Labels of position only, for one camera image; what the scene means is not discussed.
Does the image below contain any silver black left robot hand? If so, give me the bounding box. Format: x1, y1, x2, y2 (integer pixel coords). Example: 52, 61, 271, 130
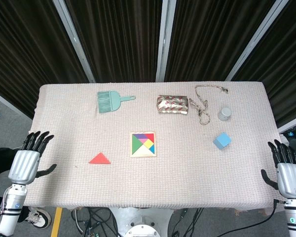
8, 131, 57, 186

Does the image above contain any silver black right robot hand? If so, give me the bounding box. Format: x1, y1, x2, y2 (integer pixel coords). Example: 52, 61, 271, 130
260, 139, 296, 199

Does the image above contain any red triangle block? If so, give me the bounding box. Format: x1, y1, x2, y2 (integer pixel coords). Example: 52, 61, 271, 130
88, 152, 111, 164

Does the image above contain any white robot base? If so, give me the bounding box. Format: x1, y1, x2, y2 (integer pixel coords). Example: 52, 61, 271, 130
108, 207, 175, 237

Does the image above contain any teal plastic hand brush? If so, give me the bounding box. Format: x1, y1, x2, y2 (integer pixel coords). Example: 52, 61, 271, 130
97, 90, 137, 114

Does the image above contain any green triangle tangram piece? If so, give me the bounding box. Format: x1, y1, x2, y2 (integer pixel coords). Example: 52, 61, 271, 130
132, 134, 144, 154

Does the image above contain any wooden tangram tray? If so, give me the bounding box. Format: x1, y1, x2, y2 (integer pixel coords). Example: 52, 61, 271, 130
130, 132, 158, 158

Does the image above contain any yellow square tangram piece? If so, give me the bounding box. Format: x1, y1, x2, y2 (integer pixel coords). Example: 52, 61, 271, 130
143, 139, 155, 151

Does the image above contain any white black sneaker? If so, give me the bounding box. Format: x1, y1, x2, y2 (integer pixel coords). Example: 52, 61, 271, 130
27, 206, 52, 229

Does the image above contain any light blue cube block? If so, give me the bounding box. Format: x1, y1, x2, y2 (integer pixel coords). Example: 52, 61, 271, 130
213, 132, 232, 151

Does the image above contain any grey cylindrical jar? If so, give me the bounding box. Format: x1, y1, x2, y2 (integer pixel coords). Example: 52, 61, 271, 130
217, 106, 232, 121

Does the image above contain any dark pleated curtain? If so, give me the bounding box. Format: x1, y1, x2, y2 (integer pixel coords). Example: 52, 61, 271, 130
0, 0, 89, 119
64, 0, 163, 83
233, 0, 296, 128
165, 0, 278, 81

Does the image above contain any beige woven tablecloth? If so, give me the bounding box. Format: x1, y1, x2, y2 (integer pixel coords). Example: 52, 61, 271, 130
23, 82, 282, 210

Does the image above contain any gold foil snack packet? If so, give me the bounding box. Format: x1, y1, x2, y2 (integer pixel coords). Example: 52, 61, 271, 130
156, 95, 189, 116

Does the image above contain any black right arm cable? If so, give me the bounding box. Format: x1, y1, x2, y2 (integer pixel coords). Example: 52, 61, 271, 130
222, 199, 280, 237

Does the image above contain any black floor cable bundle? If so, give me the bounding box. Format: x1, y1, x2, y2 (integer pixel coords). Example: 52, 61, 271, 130
71, 207, 119, 237

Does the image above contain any braided beige rope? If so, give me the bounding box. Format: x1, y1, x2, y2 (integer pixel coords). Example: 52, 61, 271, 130
189, 85, 229, 125

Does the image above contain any grey metal post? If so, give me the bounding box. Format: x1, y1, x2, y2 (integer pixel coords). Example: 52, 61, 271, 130
225, 0, 291, 81
51, 0, 97, 83
155, 0, 177, 82

